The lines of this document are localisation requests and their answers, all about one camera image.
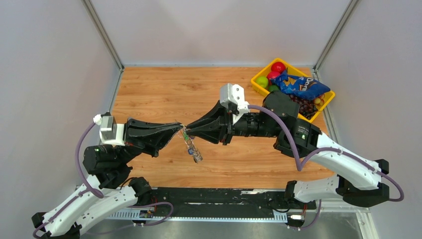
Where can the small yellow red fruits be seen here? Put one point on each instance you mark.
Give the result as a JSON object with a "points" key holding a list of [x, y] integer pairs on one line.
{"points": [[319, 101]]}

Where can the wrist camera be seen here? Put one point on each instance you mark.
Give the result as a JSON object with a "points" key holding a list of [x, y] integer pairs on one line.
{"points": [[232, 97], [110, 132]]}

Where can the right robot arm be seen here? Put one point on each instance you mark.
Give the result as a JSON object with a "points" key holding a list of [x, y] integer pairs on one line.
{"points": [[356, 180]]}

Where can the blue chips bag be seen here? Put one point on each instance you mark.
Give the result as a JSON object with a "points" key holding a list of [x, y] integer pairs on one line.
{"points": [[300, 86]]}

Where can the bunch of dark grapes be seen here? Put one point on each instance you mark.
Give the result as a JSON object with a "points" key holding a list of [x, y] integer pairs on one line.
{"points": [[307, 108]]}

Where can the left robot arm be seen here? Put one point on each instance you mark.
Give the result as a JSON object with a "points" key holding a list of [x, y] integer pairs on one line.
{"points": [[106, 185]]}

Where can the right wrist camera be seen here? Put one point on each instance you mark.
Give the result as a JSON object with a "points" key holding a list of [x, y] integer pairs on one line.
{"points": [[232, 97]]}

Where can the red ball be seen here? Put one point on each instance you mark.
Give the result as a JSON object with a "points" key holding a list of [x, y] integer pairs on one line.
{"points": [[271, 76], [278, 67]]}

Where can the dark green ball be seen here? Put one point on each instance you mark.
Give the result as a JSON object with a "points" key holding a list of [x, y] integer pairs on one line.
{"points": [[273, 88]]}

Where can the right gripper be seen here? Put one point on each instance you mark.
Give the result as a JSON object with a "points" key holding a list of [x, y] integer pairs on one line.
{"points": [[215, 126]]}

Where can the lime green ball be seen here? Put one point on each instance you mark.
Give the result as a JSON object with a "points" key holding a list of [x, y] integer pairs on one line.
{"points": [[262, 81]]}

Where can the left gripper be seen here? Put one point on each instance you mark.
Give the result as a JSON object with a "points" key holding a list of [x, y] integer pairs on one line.
{"points": [[148, 136]]}

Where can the yellow plastic bin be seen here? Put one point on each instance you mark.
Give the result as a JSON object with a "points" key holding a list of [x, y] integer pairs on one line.
{"points": [[293, 71]]}

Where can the silver keyring holder with rings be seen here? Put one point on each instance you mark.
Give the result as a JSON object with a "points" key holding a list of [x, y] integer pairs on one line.
{"points": [[192, 150]]}

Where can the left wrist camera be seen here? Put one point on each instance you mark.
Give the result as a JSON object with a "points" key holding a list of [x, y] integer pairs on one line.
{"points": [[110, 132]]}

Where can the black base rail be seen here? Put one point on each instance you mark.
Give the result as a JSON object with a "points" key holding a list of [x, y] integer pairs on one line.
{"points": [[220, 203]]}

